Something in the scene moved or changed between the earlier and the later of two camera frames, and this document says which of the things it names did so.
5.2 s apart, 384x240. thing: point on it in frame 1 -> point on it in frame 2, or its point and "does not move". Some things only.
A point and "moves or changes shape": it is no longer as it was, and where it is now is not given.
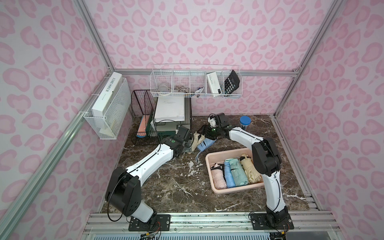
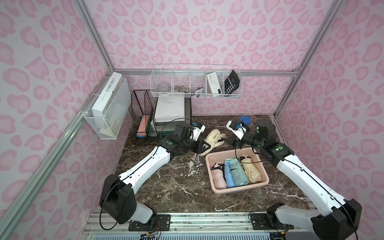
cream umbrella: [253, 175] does not move
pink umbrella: [219, 176] does not move
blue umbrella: [230, 182] does not move
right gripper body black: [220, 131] -> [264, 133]
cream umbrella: [197, 138] moves or changes shape
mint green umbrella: [239, 174] does not move
